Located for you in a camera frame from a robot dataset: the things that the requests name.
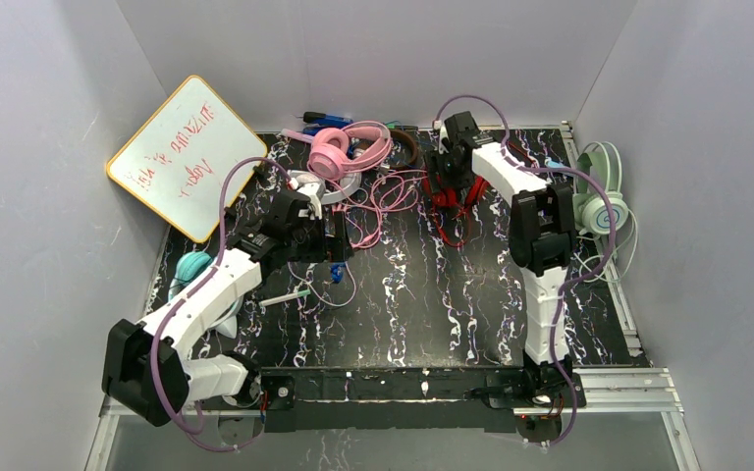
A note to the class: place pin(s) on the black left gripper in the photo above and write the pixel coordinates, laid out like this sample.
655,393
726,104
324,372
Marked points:
337,236

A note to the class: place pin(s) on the white green marker pen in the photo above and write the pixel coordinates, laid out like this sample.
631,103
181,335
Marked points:
284,297

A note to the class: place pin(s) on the teal white cat-ear headphones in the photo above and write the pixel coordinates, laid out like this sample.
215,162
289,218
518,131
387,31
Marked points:
191,266

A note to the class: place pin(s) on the red headphones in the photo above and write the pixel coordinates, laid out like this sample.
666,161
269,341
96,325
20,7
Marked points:
446,199

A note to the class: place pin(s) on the pink headphones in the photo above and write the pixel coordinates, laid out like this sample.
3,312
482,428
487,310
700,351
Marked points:
328,156

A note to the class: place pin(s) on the brown headphones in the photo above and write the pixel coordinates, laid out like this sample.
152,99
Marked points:
404,153

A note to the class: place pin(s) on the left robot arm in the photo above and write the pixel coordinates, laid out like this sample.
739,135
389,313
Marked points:
148,367

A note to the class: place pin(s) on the white board yellow frame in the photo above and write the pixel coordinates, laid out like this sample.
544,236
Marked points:
177,161

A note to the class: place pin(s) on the pink marker pen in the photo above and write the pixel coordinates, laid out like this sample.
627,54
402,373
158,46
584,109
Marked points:
298,136

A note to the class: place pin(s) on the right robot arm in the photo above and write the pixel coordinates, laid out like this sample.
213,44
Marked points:
541,239

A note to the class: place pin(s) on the blue black tool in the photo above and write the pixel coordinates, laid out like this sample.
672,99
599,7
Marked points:
314,121

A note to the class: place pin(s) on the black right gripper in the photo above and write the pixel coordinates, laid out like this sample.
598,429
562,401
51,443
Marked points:
448,171

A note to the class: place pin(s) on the black table front rail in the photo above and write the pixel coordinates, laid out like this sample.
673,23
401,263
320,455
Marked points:
325,398

